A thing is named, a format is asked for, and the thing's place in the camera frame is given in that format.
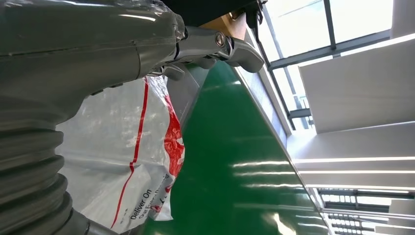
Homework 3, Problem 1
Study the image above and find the white red-printed courier package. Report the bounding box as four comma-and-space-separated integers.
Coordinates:
55, 76, 186, 235

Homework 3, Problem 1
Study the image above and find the brown cardboard box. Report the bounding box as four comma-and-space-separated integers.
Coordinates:
199, 12, 248, 42

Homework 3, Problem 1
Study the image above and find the green conveyor belt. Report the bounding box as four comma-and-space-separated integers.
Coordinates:
142, 60, 332, 235

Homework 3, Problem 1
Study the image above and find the dark-framed window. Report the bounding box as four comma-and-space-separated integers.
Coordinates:
255, 0, 395, 131

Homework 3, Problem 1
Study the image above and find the ceiling vent grille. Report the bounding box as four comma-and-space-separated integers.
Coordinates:
319, 187, 415, 235

